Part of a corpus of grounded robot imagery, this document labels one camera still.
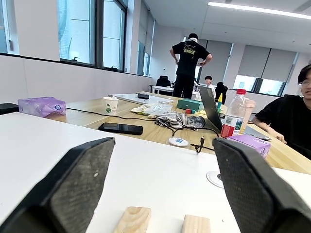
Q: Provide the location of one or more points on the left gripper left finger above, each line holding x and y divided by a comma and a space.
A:
73, 189

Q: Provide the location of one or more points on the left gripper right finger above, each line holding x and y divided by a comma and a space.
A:
252, 191

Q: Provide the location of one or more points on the purple tissue pack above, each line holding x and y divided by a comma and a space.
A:
252, 143
41, 106

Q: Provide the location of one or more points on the red block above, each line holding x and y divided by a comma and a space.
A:
227, 131

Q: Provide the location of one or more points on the wooden bar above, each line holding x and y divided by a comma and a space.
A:
196, 224
133, 220

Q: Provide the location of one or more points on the clear plastic water bottle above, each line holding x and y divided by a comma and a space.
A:
235, 116

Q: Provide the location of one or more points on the black smartphone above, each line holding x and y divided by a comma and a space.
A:
120, 128

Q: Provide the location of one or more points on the person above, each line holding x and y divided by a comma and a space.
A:
209, 83
188, 69
286, 119

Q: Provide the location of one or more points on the white round disc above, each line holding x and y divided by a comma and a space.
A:
178, 141

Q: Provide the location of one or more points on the grey laptop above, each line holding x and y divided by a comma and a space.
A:
213, 109

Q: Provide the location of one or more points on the white paper cup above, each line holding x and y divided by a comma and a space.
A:
109, 105

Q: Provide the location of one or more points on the striped cloth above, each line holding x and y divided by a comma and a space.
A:
178, 120

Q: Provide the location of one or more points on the black office chair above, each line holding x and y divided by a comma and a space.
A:
163, 81
221, 91

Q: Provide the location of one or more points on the green box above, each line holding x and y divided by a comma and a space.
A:
190, 104

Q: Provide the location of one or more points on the clear plastic bag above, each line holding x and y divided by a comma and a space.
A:
151, 109

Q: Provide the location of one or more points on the white flat board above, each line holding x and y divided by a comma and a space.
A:
143, 98

